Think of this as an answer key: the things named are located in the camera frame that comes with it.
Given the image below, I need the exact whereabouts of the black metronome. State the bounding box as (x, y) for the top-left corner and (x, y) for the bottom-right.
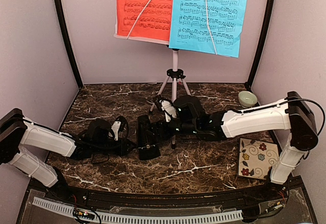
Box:
(137, 115), (161, 161)

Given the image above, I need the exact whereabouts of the pale green bowl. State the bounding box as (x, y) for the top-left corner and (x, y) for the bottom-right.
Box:
(238, 91), (258, 108)

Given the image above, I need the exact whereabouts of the right black frame post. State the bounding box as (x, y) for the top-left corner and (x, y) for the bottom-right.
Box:
(244, 0), (275, 91)

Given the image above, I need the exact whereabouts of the white music stand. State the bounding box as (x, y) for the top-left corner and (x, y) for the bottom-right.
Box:
(113, 0), (250, 150)

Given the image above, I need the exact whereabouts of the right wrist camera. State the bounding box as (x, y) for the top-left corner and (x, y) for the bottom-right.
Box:
(154, 95), (177, 122)

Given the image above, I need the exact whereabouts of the red sheet music paper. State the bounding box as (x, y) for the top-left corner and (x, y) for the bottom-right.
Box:
(115, 0), (173, 44)

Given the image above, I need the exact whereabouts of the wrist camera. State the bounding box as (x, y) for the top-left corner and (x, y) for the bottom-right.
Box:
(154, 95), (177, 122)
(109, 116), (129, 141)

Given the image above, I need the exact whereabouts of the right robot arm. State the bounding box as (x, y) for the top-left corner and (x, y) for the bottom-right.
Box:
(152, 92), (318, 201)

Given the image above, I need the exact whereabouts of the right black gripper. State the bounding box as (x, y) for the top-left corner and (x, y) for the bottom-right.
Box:
(144, 117), (198, 142)

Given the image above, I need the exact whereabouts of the black frame post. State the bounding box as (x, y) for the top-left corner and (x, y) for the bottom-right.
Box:
(244, 0), (275, 91)
(54, 0), (84, 90)

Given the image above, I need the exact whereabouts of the blue sheet music paper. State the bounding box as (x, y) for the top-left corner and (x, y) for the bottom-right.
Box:
(169, 0), (247, 58)

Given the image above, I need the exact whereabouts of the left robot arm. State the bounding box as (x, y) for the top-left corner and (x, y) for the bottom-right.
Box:
(1, 108), (136, 202)

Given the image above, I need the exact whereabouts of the left black frame post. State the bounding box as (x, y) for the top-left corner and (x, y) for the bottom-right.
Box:
(54, 0), (84, 90)

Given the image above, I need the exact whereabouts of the white slotted cable duct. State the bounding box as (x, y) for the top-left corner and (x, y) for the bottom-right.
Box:
(32, 197), (243, 223)

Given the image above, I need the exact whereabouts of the floral ceramic tile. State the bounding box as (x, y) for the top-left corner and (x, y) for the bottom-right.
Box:
(237, 137), (279, 180)

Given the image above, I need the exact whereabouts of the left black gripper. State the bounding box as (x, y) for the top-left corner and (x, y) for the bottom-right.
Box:
(92, 137), (137, 157)

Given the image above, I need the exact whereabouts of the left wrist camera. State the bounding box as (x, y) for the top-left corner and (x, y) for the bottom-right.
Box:
(109, 116), (129, 141)

